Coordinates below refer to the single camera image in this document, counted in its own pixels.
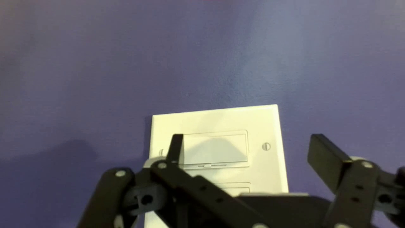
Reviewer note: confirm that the white double switch plate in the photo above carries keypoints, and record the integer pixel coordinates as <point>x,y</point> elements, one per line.
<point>261,122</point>

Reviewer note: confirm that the switch plate screw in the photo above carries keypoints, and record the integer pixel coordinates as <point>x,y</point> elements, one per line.
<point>266,146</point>

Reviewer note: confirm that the white rocker switch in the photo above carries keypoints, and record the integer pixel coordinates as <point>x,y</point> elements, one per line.
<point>219,150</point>
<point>236,188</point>

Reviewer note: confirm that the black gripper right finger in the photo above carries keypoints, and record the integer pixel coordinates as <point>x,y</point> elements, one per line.
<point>358,191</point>

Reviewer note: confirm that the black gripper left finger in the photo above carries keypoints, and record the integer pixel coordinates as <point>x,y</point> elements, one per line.
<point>198,191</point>

